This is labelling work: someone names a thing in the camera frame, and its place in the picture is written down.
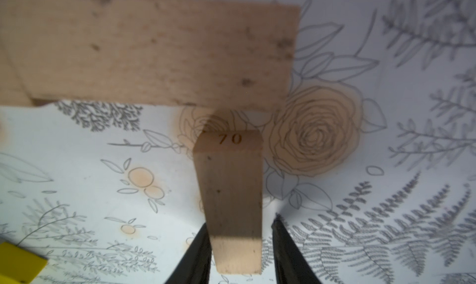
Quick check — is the yellow block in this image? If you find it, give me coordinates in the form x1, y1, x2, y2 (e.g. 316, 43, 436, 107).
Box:
1, 242, 48, 284

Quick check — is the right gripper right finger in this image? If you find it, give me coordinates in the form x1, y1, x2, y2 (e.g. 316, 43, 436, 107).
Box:
271, 215, 322, 284

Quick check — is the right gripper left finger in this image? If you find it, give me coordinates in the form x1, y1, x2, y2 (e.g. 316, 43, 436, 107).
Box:
165, 223, 212, 284

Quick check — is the natural wood block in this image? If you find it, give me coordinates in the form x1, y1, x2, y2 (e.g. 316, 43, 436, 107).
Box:
0, 48, 33, 107
1, 0, 301, 112

